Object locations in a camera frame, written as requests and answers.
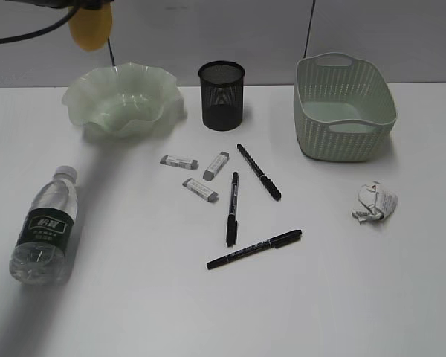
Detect clear water bottle green label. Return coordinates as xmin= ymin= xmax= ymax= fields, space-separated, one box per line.
xmin=9 ymin=166 xmax=78 ymax=285

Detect white waste paper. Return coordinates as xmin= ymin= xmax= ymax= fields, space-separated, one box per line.
xmin=352 ymin=181 xmax=398 ymax=223

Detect grey white eraser lower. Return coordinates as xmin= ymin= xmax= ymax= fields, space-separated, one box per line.
xmin=182 ymin=178 xmax=219 ymax=203

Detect black marker pen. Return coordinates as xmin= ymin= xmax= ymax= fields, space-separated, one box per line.
xmin=237 ymin=144 xmax=282 ymax=201
xmin=206 ymin=230 xmax=303 ymax=270
xmin=226 ymin=172 xmax=239 ymax=247

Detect pale green wavy glass plate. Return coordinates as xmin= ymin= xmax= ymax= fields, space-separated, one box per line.
xmin=62 ymin=62 xmax=186 ymax=138

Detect pale green plastic basket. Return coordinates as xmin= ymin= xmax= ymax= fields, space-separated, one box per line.
xmin=293 ymin=53 xmax=397 ymax=162

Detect grey white eraser left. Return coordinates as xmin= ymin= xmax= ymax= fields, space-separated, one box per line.
xmin=160 ymin=155 xmax=198 ymax=170

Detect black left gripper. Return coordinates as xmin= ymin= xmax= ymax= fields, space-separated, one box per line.
xmin=18 ymin=0 xmax=113 ymax=10

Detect black mesh pen holder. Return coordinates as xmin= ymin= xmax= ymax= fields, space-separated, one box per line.
xmin=198 ymin=60 xmax=245 ymax=131

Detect grey white eraser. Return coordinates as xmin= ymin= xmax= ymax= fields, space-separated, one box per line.
xmin=160 ymin=155 xmax=198 ymax=170
xmin=182 ymin=178 xmax=219 ymax=203
xmin=203 ymin=152 xmax=229 ymax=181

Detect yellow mango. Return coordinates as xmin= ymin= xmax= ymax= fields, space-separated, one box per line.
xmin=68 ymin=3 xmax=112 ymax=52

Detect grey white eraser upper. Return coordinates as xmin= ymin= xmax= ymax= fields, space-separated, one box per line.
xmin=203 ymin=152 xmax=229 ymax=181

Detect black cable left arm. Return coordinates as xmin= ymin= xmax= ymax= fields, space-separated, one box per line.
xmin=0 ymin=4 xmax=81 ymax=46

